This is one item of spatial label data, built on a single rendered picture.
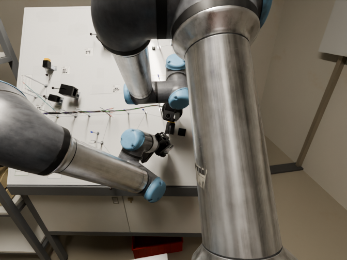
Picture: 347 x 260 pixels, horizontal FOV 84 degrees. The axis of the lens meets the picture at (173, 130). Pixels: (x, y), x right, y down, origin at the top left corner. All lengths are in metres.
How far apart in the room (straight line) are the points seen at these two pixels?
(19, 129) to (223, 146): 0.30
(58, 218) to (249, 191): 1.39
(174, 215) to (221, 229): 1.06
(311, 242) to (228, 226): 1.95
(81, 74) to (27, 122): 0.87
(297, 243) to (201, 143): 1.92
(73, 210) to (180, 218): 0.65
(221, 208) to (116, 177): 0.32
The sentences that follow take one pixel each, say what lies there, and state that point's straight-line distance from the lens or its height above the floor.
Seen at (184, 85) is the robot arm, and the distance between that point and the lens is 0.65.
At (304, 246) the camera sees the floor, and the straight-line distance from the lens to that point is 2.11.
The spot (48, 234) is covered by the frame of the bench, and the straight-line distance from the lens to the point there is 1.70.
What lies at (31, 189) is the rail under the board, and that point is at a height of 0.84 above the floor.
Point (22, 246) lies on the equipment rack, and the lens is 1.90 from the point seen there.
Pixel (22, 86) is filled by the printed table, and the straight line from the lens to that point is 1.39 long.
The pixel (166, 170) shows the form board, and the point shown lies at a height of 0.93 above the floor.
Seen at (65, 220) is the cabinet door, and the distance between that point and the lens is 1.50.
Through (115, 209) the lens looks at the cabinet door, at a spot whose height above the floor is 0.64.
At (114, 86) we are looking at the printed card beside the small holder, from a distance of 1.13.
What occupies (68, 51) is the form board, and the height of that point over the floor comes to 1.46.
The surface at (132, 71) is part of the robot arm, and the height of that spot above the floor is 1.52.
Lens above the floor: 1.62
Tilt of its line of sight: 31 degrees down
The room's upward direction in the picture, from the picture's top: 1 degrees counter-clockwise
